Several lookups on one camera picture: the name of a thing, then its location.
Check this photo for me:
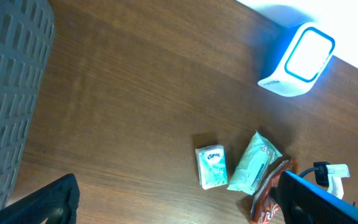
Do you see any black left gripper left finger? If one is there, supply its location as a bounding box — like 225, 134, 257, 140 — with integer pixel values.
0, 174, 80, 224

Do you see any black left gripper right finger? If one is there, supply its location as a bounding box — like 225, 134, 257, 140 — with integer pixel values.
275, 171, 358, 224

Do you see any orange chocolate bar wrapper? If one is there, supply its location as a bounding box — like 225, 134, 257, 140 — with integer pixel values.
250, 158, 298, 224

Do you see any teal wet wipes packet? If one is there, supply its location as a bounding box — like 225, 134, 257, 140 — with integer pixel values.
227, 132, 283, 195

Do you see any small teal tissue pack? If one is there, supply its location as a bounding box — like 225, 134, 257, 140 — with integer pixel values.
195, 144, 228, 190

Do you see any white barcode scanner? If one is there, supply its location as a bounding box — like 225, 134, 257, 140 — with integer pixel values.
257, 22, 336, 97

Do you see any dark grey plastic basket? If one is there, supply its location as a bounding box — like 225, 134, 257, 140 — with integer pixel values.
0, 0, 55, 210

